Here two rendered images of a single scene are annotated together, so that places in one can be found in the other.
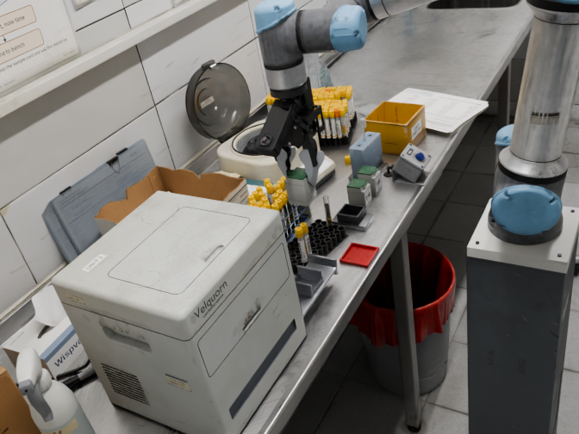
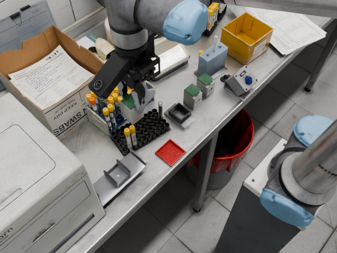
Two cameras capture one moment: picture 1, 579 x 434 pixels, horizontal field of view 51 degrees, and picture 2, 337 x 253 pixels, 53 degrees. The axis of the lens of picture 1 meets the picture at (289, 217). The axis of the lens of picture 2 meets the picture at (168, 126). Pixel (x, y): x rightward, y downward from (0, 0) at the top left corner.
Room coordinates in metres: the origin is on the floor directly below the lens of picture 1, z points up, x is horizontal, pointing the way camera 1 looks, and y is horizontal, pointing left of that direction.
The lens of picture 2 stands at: (0.56, -0.20, 1.77)
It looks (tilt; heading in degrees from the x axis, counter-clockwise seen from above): 56 degrees down; 8
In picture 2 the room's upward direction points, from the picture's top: straight up
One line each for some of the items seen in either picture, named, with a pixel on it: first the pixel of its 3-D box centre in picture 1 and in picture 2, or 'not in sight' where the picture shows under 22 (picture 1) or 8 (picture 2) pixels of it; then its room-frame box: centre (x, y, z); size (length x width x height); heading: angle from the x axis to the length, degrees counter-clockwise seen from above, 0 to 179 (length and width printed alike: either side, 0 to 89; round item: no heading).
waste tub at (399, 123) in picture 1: (395, 128); (245, 39); (1.56, -0.35, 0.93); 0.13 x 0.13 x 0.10; 50
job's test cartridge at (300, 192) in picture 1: (301, 187); (132, 108); (1.07, -0.04, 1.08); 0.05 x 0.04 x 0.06; 52
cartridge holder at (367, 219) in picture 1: (351, 216); (179, 114); (1.21, -0.15, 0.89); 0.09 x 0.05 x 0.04; 54
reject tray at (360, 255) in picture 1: (359, 254); (170, 152); (1.07, -0.14, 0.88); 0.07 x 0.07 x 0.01; 54
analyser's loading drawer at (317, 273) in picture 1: (300, 291); (112, 180); (0.94, 0.01, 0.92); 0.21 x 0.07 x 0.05; 144
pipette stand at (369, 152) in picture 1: (366, 157); (212, 61); (1.43, -0.24, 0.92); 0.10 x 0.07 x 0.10; 139
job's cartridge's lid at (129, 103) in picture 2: (298, 173); (130, 100); (1.07, -0.04, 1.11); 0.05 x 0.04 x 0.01; 52
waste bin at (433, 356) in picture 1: (401, 325); (210, 149); (1.49, -0.30, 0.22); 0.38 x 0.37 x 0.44; 144
